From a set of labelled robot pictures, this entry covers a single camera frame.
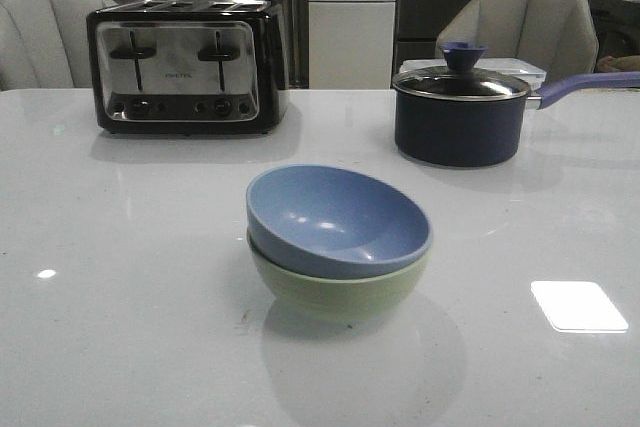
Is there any blue bowl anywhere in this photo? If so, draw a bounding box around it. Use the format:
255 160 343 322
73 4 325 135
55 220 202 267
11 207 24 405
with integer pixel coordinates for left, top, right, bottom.
245 164 432 280

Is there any light green bowl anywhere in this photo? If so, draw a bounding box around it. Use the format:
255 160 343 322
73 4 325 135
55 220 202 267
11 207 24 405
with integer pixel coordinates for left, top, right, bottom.
246 236 430 323

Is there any dark blue saucepan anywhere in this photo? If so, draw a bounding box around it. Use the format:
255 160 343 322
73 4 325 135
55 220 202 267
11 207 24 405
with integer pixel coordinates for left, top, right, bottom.
393 72 639 167

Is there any glass lid with blue knob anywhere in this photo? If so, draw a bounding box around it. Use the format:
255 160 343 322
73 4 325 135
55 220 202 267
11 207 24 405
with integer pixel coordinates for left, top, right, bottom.
392 42 531 101

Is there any white drawer cabinet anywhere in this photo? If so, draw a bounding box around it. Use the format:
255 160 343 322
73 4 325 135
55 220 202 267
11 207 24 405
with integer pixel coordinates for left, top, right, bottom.
308 0 396 90

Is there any black chrome toaster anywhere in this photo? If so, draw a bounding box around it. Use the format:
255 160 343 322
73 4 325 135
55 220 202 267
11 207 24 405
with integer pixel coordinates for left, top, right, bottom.
87 0 289 135

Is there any clear plastic storage container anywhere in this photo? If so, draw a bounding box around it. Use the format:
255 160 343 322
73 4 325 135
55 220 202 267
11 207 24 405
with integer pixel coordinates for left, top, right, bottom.
398 58 547 89

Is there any beige upholstered chair right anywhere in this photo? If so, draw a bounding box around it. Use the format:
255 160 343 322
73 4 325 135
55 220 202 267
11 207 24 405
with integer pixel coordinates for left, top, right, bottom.
436 0 599 82

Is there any beige upholstered chair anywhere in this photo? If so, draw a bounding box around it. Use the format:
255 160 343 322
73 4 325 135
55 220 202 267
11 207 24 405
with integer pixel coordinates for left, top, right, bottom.
436 0 599 82
1 0 115 91

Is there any beige upholstered chair left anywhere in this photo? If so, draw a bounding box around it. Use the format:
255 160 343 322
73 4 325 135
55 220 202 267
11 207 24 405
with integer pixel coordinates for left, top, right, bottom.
1 0 115 91

